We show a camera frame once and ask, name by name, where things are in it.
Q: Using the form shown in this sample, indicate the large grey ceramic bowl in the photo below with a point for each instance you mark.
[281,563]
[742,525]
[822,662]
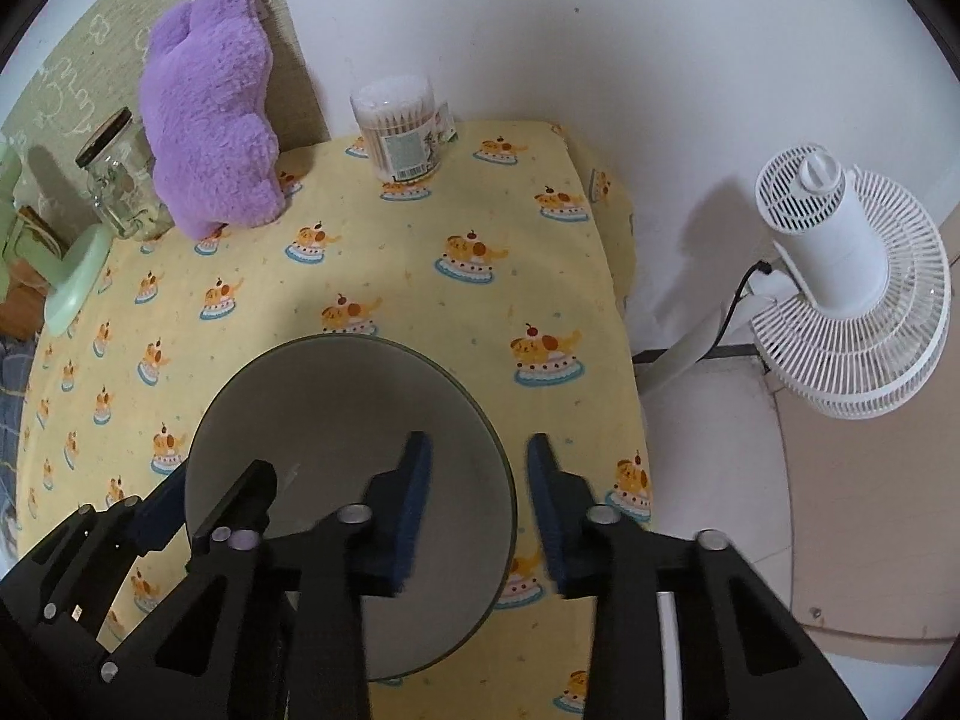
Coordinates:
[337,405]

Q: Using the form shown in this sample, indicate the green printed cloth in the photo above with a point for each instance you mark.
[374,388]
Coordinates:
[75,52]

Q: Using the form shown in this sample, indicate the glass jar with dark lid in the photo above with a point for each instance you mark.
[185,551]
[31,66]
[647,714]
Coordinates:
[124,187]

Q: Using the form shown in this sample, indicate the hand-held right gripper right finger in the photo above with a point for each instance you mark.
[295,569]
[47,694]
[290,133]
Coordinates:
[544,517]

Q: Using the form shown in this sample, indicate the wooden furniture frame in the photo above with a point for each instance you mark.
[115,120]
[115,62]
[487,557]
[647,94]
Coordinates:
[19,300]

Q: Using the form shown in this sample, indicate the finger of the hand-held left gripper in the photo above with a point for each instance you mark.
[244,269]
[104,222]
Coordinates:
[240,499]
[161,517]

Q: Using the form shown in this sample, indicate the cotton swab container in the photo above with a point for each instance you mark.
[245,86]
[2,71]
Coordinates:
[397,127]

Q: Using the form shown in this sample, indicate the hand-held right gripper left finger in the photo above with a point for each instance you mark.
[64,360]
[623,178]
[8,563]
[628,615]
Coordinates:
[409,510]

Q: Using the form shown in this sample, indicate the yellow printed tablecloth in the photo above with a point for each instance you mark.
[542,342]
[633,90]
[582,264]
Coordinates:
[450,315]

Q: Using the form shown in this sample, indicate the purple plush toy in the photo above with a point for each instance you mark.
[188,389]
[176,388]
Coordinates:
[210,112]

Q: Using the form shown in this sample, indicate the blue plaid blanket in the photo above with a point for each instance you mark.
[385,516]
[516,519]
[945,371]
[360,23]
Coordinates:
[11,390]

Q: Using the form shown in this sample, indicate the white standing fan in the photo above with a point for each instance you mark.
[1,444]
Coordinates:
[840,240]

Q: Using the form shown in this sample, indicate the green desk fan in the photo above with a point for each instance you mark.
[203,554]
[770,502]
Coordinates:
[75,277]

